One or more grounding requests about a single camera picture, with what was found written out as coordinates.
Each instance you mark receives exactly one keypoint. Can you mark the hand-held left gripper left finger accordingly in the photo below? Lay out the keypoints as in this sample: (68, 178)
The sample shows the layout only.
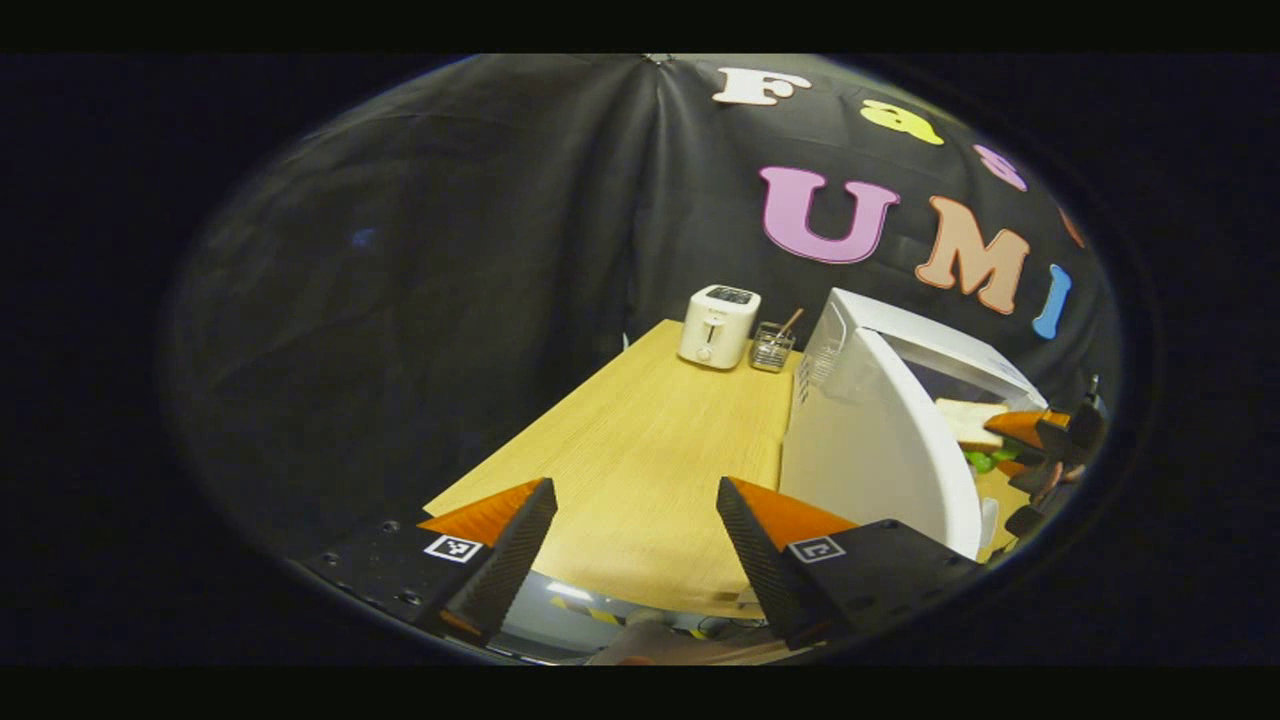
(505, 570)

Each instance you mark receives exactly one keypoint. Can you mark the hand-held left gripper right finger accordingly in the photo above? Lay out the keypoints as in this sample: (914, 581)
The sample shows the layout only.
(765, 565)

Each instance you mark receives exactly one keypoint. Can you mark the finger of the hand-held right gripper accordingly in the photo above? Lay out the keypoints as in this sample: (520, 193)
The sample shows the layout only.
(1030, 520)
(1030, 428)

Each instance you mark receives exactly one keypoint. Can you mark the sandwich with lettuce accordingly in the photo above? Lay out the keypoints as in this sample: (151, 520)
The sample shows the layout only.
(965, 420)

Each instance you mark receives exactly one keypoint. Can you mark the white microwave oven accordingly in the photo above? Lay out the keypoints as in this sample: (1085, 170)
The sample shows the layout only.
(870, 450)

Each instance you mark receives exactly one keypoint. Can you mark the white toaster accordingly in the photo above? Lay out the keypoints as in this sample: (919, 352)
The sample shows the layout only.
(715, 325)

